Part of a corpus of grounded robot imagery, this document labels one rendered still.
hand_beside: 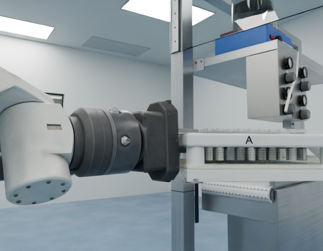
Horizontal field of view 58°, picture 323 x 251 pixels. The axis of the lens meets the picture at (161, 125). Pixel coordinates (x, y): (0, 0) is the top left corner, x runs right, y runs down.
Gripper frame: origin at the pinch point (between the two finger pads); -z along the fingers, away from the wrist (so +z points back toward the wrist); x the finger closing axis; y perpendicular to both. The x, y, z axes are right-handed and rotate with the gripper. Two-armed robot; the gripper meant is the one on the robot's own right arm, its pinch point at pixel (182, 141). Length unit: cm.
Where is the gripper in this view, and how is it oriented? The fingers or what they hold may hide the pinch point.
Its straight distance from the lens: 47.7
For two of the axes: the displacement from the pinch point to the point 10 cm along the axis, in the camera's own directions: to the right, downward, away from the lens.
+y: 6.2, -0.7, -7.8
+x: 0.3, 10.0, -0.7
